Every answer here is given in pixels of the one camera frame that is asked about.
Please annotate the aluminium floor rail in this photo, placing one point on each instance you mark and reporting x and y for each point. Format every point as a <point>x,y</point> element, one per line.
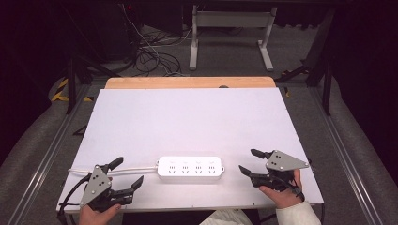
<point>344,150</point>
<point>47,159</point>

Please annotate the person's right hand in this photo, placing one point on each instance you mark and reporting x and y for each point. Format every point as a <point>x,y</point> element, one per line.
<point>283,197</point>

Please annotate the white metal table frame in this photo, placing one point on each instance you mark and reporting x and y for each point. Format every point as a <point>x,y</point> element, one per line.
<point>231,19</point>

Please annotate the white power strip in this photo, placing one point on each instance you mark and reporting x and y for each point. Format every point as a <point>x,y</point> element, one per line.
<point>190,168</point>

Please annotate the yellow black hazard tape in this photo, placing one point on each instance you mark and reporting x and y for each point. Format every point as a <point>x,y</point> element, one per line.
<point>59,97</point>

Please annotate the black equipment box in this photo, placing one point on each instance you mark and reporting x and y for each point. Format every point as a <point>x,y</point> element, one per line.
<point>106,31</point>

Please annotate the black metal stand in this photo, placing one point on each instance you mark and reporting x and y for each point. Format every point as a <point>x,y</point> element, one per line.
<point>327,87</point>
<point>71,87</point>

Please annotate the person's white clothing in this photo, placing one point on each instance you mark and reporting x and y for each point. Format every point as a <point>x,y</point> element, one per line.
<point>226,218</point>

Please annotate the white board sheet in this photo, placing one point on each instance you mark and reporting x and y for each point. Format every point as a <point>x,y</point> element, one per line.
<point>187,125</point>

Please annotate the small black bracket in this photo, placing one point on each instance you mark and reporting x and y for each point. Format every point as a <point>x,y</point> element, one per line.
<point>80,130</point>

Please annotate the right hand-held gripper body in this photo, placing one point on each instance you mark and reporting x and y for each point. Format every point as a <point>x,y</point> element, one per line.
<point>284,162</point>

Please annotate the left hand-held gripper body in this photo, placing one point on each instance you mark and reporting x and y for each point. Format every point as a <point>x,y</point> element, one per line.
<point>95,184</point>

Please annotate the wooden table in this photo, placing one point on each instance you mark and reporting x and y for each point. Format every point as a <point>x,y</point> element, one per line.
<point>187,82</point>

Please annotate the person's left hand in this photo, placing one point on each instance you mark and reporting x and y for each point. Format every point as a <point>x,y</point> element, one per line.
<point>94,216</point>

